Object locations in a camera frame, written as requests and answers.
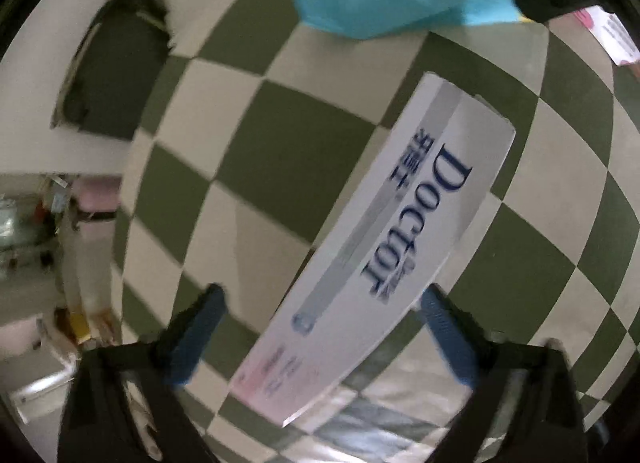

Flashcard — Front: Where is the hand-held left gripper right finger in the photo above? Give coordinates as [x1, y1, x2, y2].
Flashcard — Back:
[420, 284, 588, 463]

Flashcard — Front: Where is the white plastic flat packet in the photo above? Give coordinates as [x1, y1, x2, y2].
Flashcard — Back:
[310, 388, 473, 463]

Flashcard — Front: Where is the yellow bin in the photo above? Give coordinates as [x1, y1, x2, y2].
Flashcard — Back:
[69, 312, 92, 344]

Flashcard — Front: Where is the pink floral paper bag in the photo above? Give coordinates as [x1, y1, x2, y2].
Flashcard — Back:
[575, 5, 640, 66]

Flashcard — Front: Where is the pink suitcase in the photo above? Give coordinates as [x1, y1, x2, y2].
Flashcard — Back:
[70, 177, 121, 216]

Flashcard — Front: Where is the dark green folding cot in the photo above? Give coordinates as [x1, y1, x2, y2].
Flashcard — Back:
[50, 0, 173, 141]

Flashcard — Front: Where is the green white checkered tablecloth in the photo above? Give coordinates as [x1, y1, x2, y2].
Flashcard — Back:
[112, 0, 640, 463]

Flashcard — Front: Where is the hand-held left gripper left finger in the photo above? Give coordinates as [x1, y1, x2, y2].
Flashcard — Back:
[57, 284, 227, 463]

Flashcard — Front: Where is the white toothpaste box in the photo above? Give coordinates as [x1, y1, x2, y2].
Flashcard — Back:
[229, 72, 517, 428]

